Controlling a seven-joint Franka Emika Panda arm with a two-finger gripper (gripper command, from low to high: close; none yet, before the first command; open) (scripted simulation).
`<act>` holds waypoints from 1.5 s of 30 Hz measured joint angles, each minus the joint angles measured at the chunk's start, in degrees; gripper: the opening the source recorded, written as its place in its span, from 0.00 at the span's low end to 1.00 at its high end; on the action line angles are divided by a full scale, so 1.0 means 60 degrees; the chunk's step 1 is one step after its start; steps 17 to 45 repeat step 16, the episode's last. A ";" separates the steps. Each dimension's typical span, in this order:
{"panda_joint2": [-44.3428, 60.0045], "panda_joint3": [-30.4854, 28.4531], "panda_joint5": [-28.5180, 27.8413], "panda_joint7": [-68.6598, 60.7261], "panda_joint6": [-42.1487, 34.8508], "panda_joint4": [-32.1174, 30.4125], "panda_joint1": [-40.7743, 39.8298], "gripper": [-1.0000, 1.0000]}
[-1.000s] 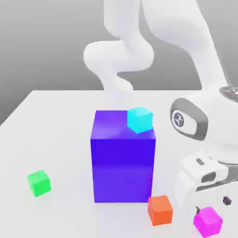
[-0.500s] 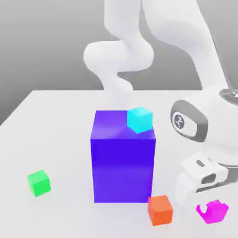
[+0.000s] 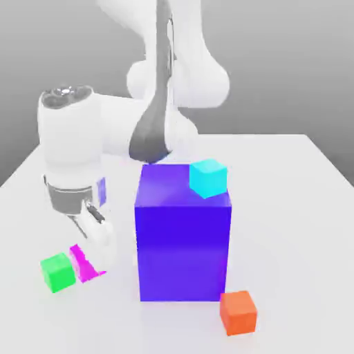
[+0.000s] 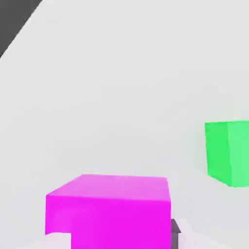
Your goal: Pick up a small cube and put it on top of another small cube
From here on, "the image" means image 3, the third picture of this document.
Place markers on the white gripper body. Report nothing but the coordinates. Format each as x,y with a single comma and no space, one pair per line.
98,235

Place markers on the small magenta cube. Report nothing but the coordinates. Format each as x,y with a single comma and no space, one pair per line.
83,267

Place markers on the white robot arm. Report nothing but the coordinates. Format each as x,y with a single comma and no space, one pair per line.
74,132

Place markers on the small green cube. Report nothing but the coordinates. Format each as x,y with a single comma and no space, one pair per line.
58,272

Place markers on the small cyan cube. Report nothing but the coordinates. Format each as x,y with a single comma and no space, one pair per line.
208,178

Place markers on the small orange cube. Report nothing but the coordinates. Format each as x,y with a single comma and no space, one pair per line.
239,314

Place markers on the large blue box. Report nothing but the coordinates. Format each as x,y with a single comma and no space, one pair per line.
181,249

